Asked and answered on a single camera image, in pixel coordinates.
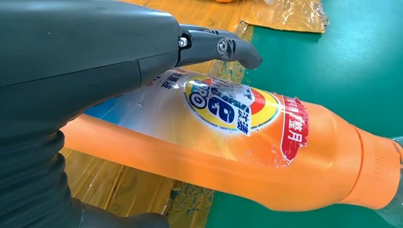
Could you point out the yellow taped cardboard sheet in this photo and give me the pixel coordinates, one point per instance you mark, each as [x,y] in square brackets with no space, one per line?
[126,192]

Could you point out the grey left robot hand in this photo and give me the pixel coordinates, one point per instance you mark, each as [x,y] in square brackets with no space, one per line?
[78,50]

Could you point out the orange detergent bottle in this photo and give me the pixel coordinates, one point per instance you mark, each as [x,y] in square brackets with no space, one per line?
[189,163]

